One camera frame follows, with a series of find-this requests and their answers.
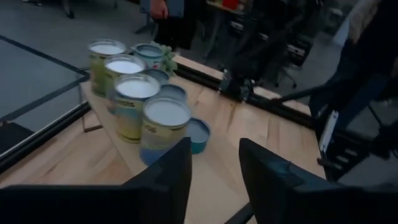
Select green potted plant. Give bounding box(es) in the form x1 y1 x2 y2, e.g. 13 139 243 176
150 42 178 78

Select short blue can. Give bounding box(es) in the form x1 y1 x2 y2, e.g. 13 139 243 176
185 116 212 156

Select person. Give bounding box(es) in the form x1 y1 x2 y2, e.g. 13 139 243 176
149 0 200 50
310 0 398 131

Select short green peas can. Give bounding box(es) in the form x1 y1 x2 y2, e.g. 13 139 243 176
158 83 188 102

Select black hazard stripe floor mat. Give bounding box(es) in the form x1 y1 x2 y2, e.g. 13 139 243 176
0 121 35 156

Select tall green yellow can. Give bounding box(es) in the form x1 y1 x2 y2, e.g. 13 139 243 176
88 38 127 98

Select person's hand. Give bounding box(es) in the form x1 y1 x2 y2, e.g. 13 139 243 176
149 0 170 20

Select tall yellow blue can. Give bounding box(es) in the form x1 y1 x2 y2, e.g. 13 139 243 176
139 96 192 166

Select tall pale yellow can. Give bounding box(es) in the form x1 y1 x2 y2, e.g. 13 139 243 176
112 73 162 144

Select black aluminium rig frame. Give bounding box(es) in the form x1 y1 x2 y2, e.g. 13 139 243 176
0 63 398 183

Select short red white can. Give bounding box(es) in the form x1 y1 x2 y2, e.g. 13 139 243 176
141 68 171 86

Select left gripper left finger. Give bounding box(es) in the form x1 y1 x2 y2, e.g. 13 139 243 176
0 136 193 224

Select tall blue label can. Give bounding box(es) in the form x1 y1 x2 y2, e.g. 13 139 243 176
104 54 147 114

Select grey office chair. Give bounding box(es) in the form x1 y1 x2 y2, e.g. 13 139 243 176
273 43 315 90

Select short teal label can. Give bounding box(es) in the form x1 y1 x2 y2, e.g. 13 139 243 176
133 42 165 71

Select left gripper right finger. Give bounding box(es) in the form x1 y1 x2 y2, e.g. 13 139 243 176
238 138 398 224

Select white metal bracket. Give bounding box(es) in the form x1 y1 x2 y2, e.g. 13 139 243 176
318 110 340 153

